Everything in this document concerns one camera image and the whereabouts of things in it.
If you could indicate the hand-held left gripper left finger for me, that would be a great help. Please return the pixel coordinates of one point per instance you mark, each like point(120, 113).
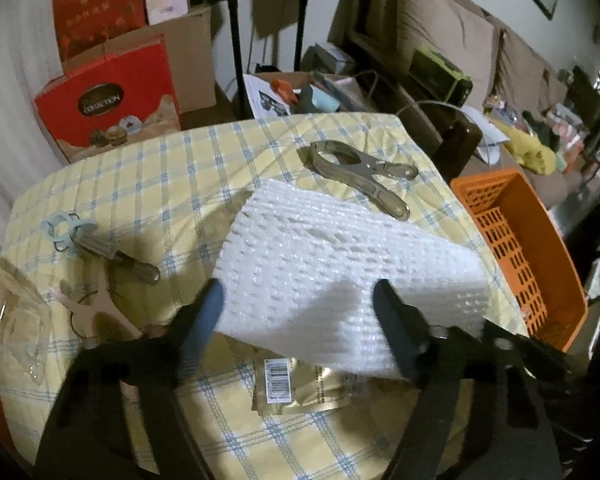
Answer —
point(207, 310)

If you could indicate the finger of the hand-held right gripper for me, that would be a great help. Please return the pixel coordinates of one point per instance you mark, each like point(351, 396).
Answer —
point(550, 357)

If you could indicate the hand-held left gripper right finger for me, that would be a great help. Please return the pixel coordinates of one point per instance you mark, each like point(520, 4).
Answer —
point(392, 320)

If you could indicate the grey large clip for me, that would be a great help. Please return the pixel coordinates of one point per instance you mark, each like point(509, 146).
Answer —
point(140, 270)

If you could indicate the white foam net sheet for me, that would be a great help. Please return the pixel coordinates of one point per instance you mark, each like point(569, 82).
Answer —
point(330, 260)

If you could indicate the gold foil packet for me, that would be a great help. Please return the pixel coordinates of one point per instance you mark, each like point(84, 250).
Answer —
point(320, 385)

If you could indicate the orange plastic basket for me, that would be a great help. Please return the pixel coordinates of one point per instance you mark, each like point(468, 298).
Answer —
point(555, 260)

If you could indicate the pink large clip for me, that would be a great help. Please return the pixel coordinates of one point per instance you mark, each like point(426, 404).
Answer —
point(97, 310)

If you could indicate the pale green large clip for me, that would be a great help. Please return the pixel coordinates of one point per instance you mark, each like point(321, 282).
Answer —
point(50, 227)

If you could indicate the clear plastic bag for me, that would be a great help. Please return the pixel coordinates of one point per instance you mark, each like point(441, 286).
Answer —
point(10, 320)

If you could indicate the yellow plaid cloth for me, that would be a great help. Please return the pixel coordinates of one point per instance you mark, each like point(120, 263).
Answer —
point(180, 175)

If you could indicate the brown sofa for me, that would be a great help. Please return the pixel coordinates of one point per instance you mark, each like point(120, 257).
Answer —
point(550, 187)

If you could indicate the yellow bag on sofa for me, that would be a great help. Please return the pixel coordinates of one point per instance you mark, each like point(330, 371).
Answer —
point(530, 152)

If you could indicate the white printed leaflet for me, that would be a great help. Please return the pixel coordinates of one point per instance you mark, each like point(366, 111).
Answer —
point(265, 97)

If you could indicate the white orange paper bag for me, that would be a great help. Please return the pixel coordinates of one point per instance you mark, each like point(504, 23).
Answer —
point(567, 125)

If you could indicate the cardboard box with clutter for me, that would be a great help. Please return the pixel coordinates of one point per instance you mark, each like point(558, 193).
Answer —
point(340, 90)

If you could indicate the red box with oval label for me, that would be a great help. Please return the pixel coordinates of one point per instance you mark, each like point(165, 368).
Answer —
point(145, 75)

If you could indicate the green black portable device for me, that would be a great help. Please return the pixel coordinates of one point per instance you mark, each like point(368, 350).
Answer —
point(440, 72)

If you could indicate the brown cardboard box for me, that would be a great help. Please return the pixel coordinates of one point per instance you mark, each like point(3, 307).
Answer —
point(190, 50)

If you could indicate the dark wooden cabinet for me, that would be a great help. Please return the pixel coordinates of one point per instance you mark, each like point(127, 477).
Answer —
point(587, 95)

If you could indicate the small brown back cushion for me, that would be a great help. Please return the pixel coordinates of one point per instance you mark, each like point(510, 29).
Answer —
point(552, 90)

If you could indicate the white curtain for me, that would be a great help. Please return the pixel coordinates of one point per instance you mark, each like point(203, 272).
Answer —
point(10, 110)

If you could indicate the medium brown back cushion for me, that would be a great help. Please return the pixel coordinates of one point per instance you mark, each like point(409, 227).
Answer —
point(522, 70)

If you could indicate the large brown back cushion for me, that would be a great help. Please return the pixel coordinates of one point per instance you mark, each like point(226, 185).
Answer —
point(440, 30)

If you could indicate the red patterned box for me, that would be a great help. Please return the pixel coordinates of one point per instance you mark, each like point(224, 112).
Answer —
point(95, 5)

